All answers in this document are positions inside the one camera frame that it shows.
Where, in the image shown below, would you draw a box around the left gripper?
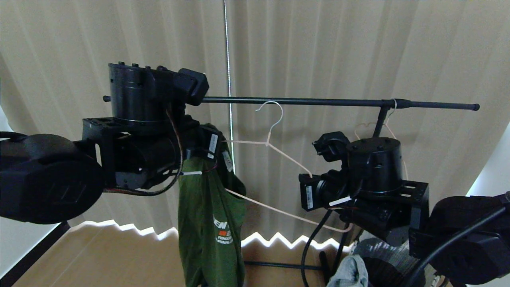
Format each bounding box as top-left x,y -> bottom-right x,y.
116,118 -> 222,190

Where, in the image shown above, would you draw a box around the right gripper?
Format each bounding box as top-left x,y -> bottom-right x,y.
299,169 -> 361,212

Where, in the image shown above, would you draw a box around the pink clothes hanger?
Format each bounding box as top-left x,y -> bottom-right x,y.
354,104 -> 410,181
223,101 -> 354,234

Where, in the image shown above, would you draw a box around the green printed t-shirt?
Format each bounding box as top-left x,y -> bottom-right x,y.
177,124 -> 247,287

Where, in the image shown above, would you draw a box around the white laundry basket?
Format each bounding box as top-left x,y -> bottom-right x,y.
354,237 -> 443,287

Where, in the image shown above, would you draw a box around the black clothes rack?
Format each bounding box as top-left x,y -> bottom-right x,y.
103,96 -> 480,284

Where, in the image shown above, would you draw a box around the pale grey shorts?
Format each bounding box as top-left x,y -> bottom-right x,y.
327,254 -> 369,287

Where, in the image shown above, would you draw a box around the beige curtain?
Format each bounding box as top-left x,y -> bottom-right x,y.
0,0 -> 510,250

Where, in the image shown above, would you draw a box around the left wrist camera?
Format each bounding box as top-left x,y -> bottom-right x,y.
175,69 -> 210,106

